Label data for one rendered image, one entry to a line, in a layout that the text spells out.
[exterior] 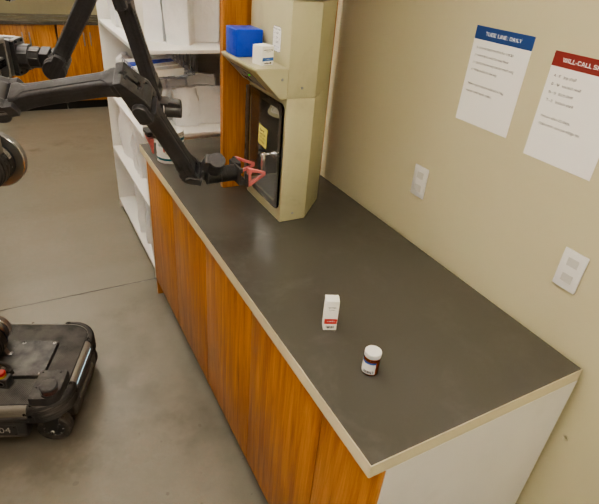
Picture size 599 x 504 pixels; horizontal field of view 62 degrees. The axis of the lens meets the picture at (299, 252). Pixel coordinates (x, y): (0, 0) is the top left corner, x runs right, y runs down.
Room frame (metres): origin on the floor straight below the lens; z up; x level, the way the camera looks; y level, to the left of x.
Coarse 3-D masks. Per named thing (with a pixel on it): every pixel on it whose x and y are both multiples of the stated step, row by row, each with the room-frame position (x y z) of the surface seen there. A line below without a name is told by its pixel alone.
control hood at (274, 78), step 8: (224, 56) 1.92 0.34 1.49; (232, 56) 1.84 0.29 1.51; (232, 64) 1.92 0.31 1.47; (240, 64) 1.78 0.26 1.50; (248, 64) 1.72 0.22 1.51; (256, 64) 1.73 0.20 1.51; (256, 72) 1.66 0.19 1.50; (264, 72) 1.67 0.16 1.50; (272, 72) 1.68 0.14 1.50; (280, 72) 1.70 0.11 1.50; (248, 80) 1.92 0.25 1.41; (264, 80) 1.67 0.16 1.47; (272, 80) 1.68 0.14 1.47; (280, 80) 1.70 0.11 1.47; (264, 88) 1.78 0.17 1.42; (272, 88) 1.68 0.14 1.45; (280, 88) 1.70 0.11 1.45; (280, 96) 1.70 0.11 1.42
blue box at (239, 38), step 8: (232, 32) 1.85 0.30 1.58; (240, 32) 1.83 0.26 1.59; (248, 32) 1.85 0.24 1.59; (256, 32) 1.86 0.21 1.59; (232, 40) 1.85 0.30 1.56; (240, 40) 1.83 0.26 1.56; (248, 40) 1.85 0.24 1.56; (256, 40) 1.86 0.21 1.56; (232, 48) 1.85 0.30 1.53; (240, 48) 1.83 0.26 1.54; (248, 48) 1.85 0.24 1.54; (240, 56) 1.83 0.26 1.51; (248, 56) 1.85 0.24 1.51
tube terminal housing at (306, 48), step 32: (256, 0) 1.95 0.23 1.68; (288, 0) 1.74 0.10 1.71; (288, 32) 1.73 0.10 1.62; (320, 32) 1.77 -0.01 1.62; (288, 64) 1.72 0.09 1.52; (320, 64) 1.80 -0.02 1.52; (288, 96) 1.72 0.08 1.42; (320, 96) 1.85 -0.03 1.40; (288, 128) 1.72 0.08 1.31; (320, 128) 1.90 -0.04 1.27; (288, 160) 1.72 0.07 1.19; (320, 160) 1.95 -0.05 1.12; (256, 192) 1.90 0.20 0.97; (288, 192) 1.73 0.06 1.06
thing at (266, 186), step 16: (256, 96) 1.90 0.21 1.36; (256, 112) 1.90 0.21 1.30; (272, 112) 1.78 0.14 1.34; (256, 128) 1.89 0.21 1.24; (272, 128) 1.77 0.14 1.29; (256, 144) 1.89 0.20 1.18; (272, 144) 1.76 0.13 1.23; (256, 160) 1.88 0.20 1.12; (272, 160) 1.76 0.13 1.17; (256, 176) 1.88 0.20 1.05; (272, 176) 1.75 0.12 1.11; (272, 192) 1.75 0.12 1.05
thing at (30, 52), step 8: (16, 40) 1.80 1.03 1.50; (16, 48) 1.79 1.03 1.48; (24, 48) 1.80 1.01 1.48; (32, 48) 1.81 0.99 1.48; (16, 56) 1.78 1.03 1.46; (24, 56) 1.78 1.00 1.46; (32, 56) 1.79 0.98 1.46; (16, 64) 1.78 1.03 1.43; (24, 64) 1.78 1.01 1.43; (32, 64) 1.80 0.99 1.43; (40, 64) 1.82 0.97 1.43; (16, 72) 1.77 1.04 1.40; (24, 72) 1.82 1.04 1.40
